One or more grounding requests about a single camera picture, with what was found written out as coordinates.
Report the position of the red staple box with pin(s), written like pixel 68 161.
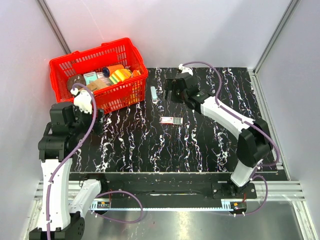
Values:
pixel 171 120

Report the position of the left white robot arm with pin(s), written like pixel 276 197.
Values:
pixel 59 218

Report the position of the light blue white stapler top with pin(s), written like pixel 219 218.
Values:
pixel 154 97

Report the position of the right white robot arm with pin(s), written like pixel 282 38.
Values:
pixel 253 136

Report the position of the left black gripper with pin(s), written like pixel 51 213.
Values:
pixel 98 122

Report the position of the orange cylinder bottle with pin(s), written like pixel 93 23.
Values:
pixel 107 71

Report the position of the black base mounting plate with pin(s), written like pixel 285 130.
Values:
pixel 208 184

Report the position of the brown round sponge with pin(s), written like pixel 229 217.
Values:
pixel 76 79

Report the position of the red plastic shopping basket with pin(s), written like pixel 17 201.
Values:
pixel 117 52

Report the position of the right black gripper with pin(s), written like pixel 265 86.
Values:
pixel 170 85

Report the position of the brown cardboard box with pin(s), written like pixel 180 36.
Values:
pixel 98 84

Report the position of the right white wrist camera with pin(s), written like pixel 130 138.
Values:
pixel 184 69

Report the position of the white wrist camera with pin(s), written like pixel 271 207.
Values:
pixel 82 100
pixel 184 69

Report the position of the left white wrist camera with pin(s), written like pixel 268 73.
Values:
pixel 82 100

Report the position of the teal small box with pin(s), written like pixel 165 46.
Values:
pixel 90 77

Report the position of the orange small packet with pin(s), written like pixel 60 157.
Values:
pixel 135 73

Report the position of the yellow green striped sponge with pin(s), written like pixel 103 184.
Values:
pixel 120 75

